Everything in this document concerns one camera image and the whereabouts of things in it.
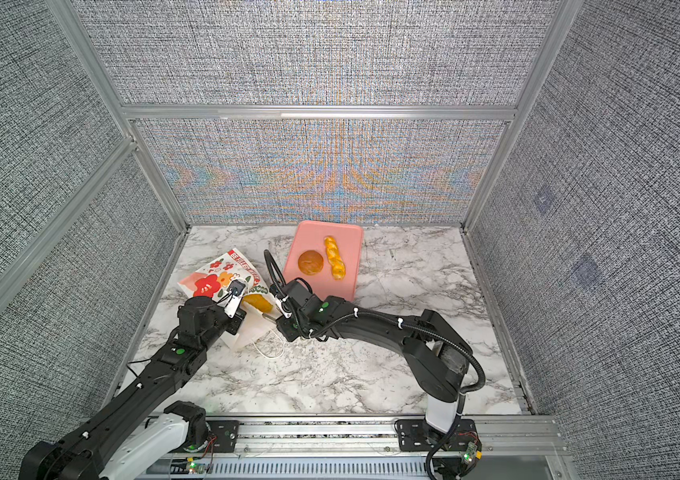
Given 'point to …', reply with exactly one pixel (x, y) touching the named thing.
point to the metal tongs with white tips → (279, 304)
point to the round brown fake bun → (310, 262)
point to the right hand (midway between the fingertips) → (283, 321)
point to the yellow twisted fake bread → (334, 258)
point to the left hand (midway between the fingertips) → (239, 297)
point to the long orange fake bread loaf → (259, 302)
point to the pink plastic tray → (348, 240)
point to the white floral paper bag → (213, 280)
